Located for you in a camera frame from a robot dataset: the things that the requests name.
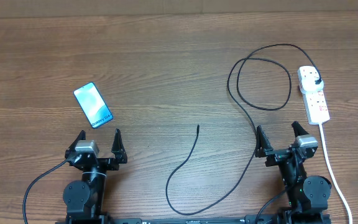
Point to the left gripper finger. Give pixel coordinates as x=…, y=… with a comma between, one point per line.
x=118, y=148
x=81, y=136

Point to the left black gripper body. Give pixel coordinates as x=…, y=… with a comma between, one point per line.
x=109, y=164

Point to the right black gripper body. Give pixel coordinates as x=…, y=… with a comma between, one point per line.
x=276, y=157

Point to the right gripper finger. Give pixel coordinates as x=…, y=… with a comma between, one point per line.
x=298, y=129
x=263, y=146

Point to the Samsung Galaxy smartphone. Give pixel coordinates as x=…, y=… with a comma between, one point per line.
x=93, y=105

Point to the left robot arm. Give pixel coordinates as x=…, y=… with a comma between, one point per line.
x=84, y=198

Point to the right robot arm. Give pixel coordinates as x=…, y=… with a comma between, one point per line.
x=307, y=195

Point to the white charger plug adapter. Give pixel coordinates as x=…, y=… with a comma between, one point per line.
x=309, y=85

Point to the white power strip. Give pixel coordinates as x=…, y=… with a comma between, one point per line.
x=315, y=103

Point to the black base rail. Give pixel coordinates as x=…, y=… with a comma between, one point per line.
x=248, y=219

